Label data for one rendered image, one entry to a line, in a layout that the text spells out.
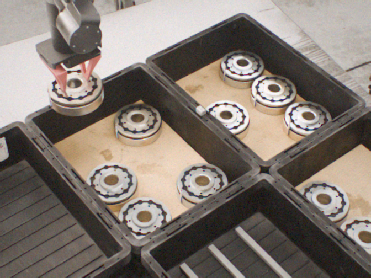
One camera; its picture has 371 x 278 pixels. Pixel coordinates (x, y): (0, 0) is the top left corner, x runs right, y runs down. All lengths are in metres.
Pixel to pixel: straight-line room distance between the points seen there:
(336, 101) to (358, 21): 1.77
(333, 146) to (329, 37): 1.75
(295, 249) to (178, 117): 0.38
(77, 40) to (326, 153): 0.59
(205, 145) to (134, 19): 0.69
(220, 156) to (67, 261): 0.37
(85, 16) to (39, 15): 2.15
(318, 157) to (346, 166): 0.09
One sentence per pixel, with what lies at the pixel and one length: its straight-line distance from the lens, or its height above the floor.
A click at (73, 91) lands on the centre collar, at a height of 1.05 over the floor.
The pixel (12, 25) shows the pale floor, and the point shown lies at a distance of 3.22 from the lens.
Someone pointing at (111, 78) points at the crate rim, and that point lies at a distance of 1.51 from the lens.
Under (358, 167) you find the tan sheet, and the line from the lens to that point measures 1.50.
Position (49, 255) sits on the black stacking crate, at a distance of 1.34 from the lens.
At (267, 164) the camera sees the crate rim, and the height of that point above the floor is 0.93.
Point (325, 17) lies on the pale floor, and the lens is 3.29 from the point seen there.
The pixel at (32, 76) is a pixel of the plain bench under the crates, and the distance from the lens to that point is 1.87.
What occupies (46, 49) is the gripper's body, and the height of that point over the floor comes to 1.14.
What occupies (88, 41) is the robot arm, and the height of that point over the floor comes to 1.22.
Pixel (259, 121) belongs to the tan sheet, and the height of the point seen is 0.83.
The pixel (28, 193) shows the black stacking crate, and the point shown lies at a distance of 1.43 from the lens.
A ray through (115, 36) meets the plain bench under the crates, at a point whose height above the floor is 0.70.
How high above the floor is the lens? 1.93
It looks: 47 degrees down
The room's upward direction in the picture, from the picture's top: 2 degrees clockwise
